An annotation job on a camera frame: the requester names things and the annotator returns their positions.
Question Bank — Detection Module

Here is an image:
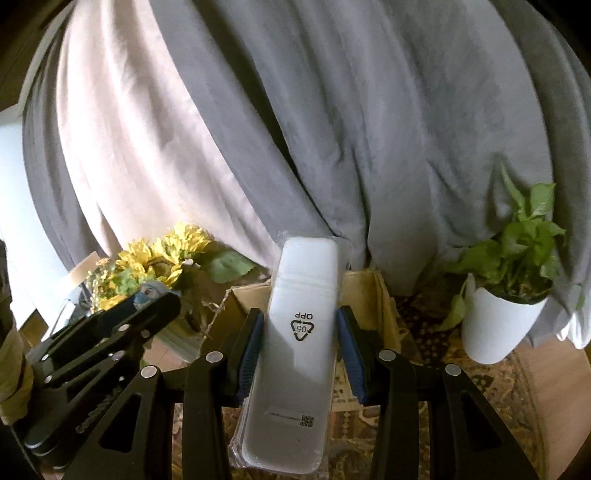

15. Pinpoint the patterned paisley table runner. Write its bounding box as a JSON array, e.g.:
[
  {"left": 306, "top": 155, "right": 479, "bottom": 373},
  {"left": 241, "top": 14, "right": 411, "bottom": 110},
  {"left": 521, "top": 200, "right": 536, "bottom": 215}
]
[{"left": 170, "top": 285, "right": 548, "bottom": 480}]

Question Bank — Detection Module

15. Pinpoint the white plant pot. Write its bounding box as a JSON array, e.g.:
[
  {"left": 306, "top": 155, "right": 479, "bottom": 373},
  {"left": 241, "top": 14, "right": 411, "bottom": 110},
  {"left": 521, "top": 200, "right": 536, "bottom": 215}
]
[{"left": 462, "top": 274, "right": 547, "bottom": 365}]

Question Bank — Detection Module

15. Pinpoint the green ribbed vase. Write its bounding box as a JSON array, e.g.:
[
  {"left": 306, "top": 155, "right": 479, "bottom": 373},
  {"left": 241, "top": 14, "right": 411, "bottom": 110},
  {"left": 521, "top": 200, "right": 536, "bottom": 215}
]
[{"left": 156, "top": 306, "right": 204, "bottom": 364}]

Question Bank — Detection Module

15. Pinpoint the sunflower bouquet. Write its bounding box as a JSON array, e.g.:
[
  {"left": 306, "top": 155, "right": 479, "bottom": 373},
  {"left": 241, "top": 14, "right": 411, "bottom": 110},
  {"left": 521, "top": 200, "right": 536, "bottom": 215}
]
[{"left": 85, "top": 223, "right": 257, "bottom": 312}]

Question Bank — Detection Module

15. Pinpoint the white bar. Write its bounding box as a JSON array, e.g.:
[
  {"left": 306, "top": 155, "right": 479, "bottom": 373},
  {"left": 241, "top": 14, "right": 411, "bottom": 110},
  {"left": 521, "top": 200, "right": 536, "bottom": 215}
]
[{"left": 230, "top": 235, "right": 349, "bottom": 477}]

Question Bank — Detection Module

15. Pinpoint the brown cardboard box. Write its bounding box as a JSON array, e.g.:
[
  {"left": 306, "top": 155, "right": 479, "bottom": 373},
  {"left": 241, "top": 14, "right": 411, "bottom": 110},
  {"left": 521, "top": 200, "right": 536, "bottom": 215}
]
[{"left": 199, "top": 270, "right": 405, "bottom": 356}]

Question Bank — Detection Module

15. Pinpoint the beige curtain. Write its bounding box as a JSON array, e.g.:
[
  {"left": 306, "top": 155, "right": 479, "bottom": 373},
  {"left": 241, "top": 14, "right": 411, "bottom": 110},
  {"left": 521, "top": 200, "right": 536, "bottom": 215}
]
[{"left": 56, "top": 1, "right": 280, "bottom": 267}]

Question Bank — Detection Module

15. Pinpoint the medic figurine keychain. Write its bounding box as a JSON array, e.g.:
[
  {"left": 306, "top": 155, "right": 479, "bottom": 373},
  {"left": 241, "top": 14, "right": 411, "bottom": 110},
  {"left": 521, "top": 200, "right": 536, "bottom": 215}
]
[{"left": 133, "top": 281, "right": 169, "bottom": 310}]

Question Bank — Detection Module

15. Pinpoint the grey curtain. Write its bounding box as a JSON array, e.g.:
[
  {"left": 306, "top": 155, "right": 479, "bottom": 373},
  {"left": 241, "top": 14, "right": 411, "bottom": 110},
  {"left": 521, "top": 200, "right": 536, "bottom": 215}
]
[{"left": 23, "top": 1, "right": 590, "bottom": 347}]

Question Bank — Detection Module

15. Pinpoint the green pothos plant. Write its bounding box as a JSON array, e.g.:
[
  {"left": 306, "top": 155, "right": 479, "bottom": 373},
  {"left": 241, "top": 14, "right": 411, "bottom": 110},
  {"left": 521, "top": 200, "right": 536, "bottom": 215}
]
[{"left": 443, "top": 163, "right": 567, "bottom": 305}]

